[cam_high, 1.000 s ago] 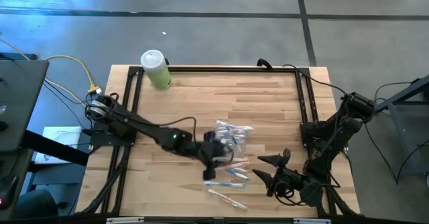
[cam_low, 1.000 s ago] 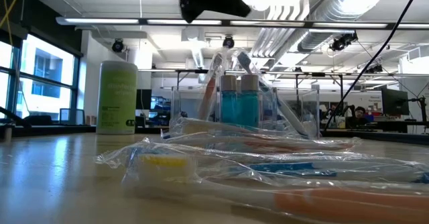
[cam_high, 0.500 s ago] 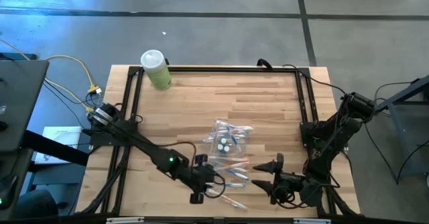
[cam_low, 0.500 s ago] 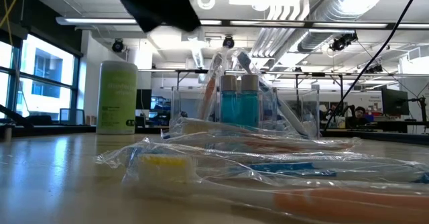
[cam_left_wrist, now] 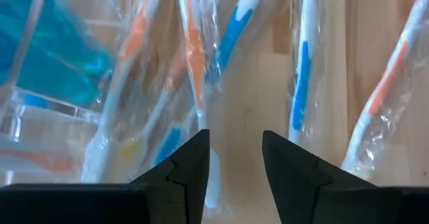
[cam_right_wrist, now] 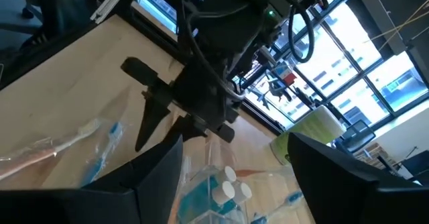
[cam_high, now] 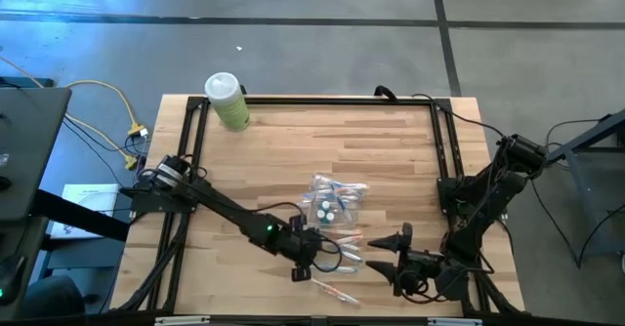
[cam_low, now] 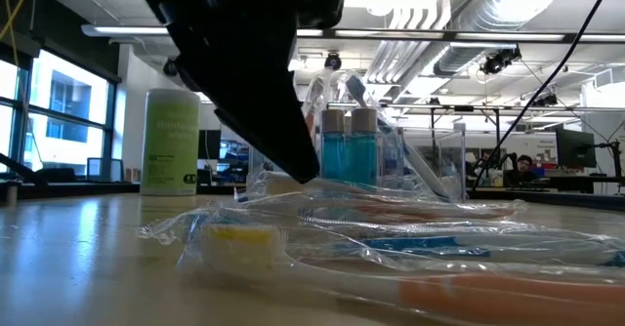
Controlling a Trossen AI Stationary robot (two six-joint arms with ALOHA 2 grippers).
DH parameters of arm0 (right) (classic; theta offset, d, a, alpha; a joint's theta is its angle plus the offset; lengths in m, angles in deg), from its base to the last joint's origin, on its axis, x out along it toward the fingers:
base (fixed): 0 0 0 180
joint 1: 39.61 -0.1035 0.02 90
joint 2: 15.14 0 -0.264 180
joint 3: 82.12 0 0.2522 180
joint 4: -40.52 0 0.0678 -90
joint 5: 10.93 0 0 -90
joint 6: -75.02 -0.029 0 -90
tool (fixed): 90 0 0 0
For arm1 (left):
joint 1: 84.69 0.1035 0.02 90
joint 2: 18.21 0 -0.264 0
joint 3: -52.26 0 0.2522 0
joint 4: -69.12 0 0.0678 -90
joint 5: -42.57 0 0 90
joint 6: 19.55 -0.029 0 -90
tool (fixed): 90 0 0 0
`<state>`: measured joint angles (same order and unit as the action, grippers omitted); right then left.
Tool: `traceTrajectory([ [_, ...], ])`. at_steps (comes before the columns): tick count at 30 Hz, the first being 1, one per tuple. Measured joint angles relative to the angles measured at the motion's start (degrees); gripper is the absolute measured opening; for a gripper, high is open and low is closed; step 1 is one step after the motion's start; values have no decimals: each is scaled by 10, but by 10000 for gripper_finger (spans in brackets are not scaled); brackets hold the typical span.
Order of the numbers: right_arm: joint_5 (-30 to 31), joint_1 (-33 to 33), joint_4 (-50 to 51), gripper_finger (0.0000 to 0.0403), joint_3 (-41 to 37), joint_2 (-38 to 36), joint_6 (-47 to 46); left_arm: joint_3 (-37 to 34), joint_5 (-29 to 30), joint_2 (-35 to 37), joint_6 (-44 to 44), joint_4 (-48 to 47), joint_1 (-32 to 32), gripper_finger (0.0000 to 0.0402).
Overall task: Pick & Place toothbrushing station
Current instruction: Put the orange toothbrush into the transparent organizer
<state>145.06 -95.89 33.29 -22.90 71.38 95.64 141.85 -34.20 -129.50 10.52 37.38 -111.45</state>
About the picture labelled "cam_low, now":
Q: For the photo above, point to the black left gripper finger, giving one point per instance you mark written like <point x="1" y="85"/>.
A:
<point x="244" y="96"/>

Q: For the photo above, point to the teal mouthwash bottle white cap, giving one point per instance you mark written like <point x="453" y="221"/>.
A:
<point x="333" y="155"/>
<point x="363" y="155"/>

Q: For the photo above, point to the blue toothbrush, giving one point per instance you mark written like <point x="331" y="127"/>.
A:
<point x="488" y="228"/>
<point x="415" y="245"/>
<point x="356" y="89"/>

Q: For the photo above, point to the black monitor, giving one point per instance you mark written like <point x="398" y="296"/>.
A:
<point x="209" y="145"/>
<point x="576" y="148"/>

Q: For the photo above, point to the green wipes canister white lid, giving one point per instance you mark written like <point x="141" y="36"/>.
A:
<point x="170" y="145"/>

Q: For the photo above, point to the long fluorescent light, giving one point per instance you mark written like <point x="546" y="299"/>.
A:
<point x="127" y="29"/>

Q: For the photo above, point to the clear acrylic organizer box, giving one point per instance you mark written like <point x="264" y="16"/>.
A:
<point x="454" y="170"/>

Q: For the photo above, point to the person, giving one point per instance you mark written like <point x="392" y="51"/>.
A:
<point x="484" y="157"/>
<point x="525" y="162"/>

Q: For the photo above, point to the small black camera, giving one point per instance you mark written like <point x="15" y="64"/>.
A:
<point x="333" y="61"/>

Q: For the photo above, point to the silver air duct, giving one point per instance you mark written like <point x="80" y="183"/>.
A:
<point x="488" y="13"/>

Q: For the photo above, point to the black camera on rig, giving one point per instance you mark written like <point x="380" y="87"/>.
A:
<point x="498" y="61"/>

